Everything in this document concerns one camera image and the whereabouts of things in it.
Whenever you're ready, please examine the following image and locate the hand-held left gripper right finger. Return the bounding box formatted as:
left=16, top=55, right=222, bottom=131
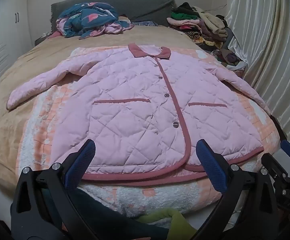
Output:
left=192, top=139, right=280, bottom=240

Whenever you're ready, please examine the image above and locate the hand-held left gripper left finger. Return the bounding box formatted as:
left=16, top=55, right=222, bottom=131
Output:
left=10, top=139, right=98, bottom=240

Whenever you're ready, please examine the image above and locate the pink quilted jacket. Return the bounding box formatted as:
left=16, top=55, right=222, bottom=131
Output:
left=6, top=43, right=272, bottom=182

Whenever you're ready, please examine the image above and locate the pile of folded clothes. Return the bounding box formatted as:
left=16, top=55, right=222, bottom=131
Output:
left=166, top=2, right=229, bottom=49

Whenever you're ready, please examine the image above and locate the green cloth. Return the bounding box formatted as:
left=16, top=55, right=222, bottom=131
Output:
left=136, top=209, right=198, bottom=240

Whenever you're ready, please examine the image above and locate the orange plaid blanket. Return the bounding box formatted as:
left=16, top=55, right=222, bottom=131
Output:
left=15, top=45, right=282, bottom=218

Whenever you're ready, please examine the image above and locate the white satin curtain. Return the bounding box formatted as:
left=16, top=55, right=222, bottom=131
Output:
left=224, top=0, right=290, bottom=150

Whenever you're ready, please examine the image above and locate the bed with beige sheet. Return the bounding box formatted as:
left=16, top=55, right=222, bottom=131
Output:
left=0, top=24, right=283, bottom=220

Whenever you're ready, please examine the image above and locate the blue flamingo print quilt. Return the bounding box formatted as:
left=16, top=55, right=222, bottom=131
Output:
left=56, top=2, right=135, bottom=40

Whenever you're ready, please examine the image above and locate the blue patterned pillow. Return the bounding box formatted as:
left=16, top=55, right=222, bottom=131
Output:
left=135, top=20, right=159, bottom=27

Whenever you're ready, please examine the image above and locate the white wardrobe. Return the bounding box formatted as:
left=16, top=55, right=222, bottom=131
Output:
left=0, top=0, right=35, bottom=93

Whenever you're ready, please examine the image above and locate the grey headboard cushion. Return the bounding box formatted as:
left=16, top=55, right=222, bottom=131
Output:
left=50, top=0, right=177, bottom=34

